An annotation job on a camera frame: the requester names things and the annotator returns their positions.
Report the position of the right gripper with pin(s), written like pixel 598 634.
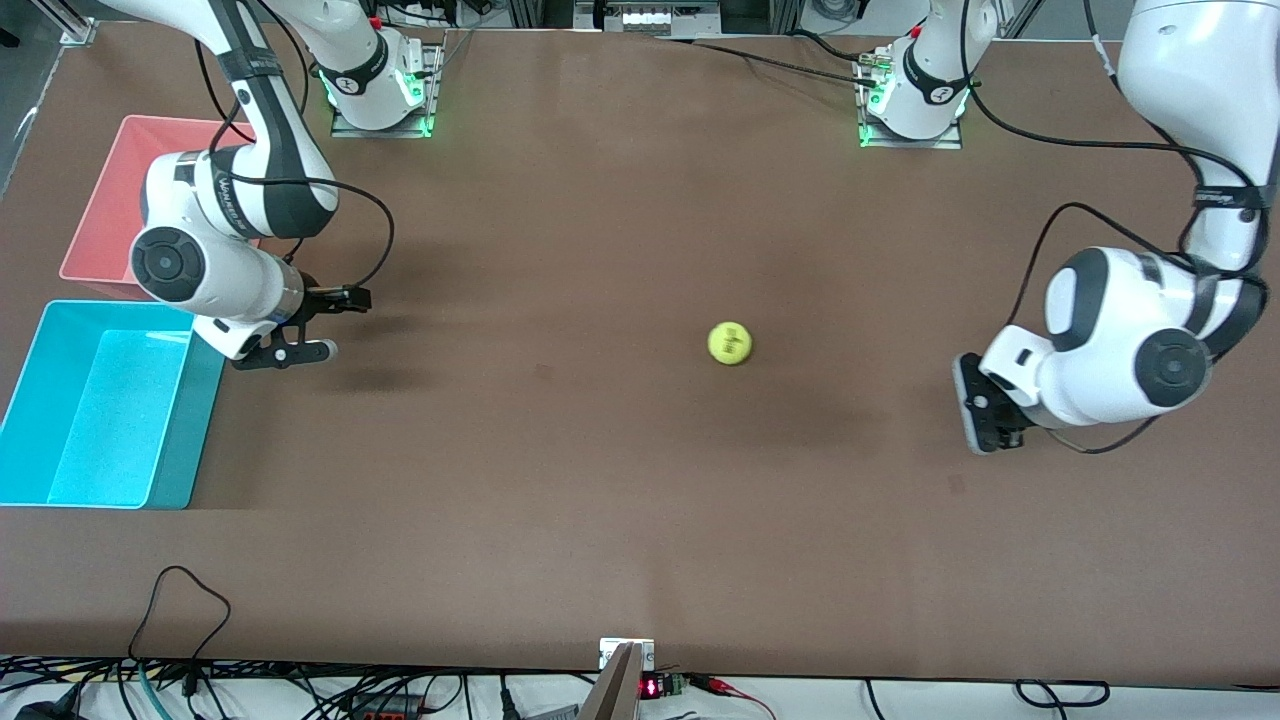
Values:
pixel 322 301

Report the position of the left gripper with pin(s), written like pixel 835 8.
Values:
pixel 1007 417

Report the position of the yellow-green tennis ball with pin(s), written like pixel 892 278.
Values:
pixel 730 343

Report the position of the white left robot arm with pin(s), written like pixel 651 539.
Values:
pixel 1120 330

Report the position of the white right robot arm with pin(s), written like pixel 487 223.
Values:
pixel 200 270

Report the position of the pink plastic bin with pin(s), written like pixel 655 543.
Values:
pixel 110 220

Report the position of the blue plastic bin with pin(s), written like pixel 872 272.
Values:
pixel 110 420

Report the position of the white device with lights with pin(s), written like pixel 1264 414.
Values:
pixel 650 18

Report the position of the red LED display module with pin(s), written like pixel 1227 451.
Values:
pixel 652 688

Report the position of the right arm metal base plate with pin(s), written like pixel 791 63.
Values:
pixel 432 100

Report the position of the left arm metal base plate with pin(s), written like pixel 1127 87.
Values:
pixel 910 144

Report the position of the aluminium frame corner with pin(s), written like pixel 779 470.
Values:
pixel 78 32

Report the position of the silver camera mount bracket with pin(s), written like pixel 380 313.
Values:
pixel 610 655

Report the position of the grey camera mount bar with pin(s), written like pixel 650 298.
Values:
pixel 612 700

